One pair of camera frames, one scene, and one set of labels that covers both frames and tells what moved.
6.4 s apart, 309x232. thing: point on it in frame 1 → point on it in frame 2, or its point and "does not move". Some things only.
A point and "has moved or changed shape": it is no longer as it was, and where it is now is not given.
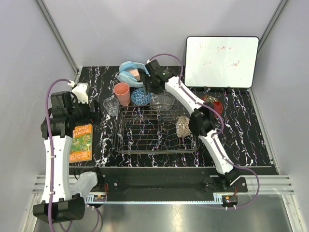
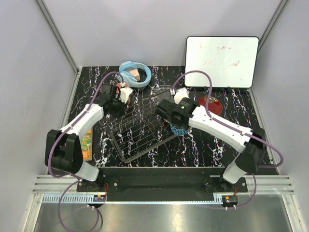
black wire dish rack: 152,129 has moved or changed shape
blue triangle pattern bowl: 139,96 → 178,131
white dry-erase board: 221,61 does not move
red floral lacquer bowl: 217,104 does not move
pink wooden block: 135,72 does not move
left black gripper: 92,117 → 120,113
